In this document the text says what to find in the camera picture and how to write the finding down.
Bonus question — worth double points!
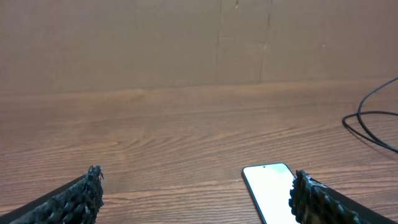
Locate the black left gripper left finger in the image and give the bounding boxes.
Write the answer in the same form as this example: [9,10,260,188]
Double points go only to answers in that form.
[1,166,104,224]

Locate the blue screen smartphone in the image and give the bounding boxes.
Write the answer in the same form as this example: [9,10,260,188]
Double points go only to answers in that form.
[242,163,297,224]

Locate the black charger cable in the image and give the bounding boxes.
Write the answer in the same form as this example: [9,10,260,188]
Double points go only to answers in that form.
[341,77,398,154]

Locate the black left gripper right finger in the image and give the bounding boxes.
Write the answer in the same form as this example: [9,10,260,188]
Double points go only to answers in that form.
[289,170,397,224]

